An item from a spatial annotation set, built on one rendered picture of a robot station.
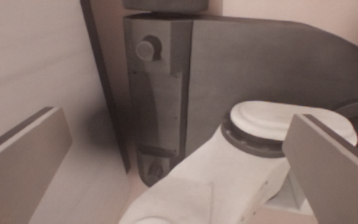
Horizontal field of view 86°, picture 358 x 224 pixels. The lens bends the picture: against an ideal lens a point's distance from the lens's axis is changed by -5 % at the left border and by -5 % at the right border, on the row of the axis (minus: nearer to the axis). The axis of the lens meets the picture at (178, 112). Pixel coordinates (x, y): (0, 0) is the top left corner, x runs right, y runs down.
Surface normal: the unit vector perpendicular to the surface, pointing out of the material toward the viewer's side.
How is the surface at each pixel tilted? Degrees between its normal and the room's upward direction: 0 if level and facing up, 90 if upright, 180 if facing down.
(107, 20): 0
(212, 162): 90
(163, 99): 0
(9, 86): 90
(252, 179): 90
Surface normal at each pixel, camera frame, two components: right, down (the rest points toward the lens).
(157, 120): -0.21, 0.49
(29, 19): 0.98, 0.04
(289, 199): 0.03, -0.86
